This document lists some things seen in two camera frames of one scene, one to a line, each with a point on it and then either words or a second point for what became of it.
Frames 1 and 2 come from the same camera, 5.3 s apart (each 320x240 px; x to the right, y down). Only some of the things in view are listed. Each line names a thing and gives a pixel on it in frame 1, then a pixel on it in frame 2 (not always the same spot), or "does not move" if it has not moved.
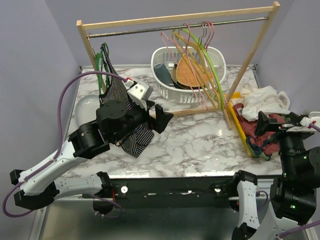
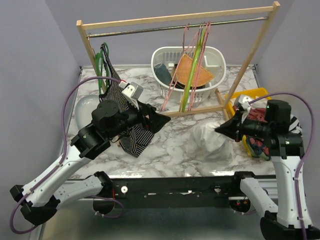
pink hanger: [179, 53] -> [184, 53]
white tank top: [266, 100] -> [206, 143]
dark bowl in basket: [176, 83] does not move
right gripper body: [299, 135] -> [254, 128]
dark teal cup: [162, 73] does not move
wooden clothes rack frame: [83, 25] does not move
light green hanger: [217, 80] -> [193, 69]
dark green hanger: [104, 53] does not move
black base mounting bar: [173, 192] does not move
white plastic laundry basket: [187, 75] does not move
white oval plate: [85, 109] does not move
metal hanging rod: [109, 33] does not move
